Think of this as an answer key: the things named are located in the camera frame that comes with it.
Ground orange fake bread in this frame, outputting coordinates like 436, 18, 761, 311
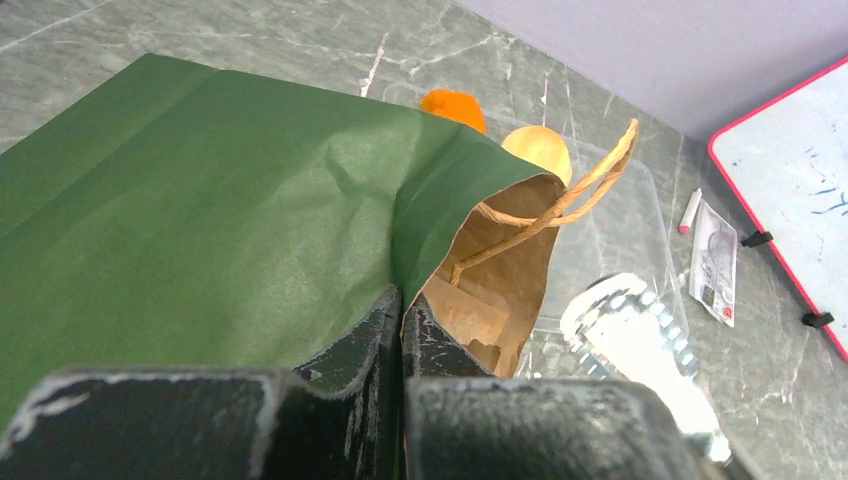
419, 89, 487, 134

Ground white ruler package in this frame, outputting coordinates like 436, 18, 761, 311
688, 199, 739, 328

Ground clear plastic tray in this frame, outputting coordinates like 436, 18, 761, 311
381, 82, 690, 380

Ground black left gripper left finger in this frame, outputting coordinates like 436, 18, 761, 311
291, 285, 403, 479

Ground white pink marker pen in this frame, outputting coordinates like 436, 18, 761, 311
678, 188, 703, 235

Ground round tan fake bun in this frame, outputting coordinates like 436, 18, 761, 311
501, 125, 573, 186

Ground pink framed whiteboard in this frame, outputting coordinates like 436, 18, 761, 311
708, 59, 847, 358

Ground silver metal tongs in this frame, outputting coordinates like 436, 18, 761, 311
559, 273, 732, 464

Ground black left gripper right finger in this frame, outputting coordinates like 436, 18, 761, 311
402, 296, 492, 479

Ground green paper bag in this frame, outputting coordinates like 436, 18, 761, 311
1, 54, 566, 425

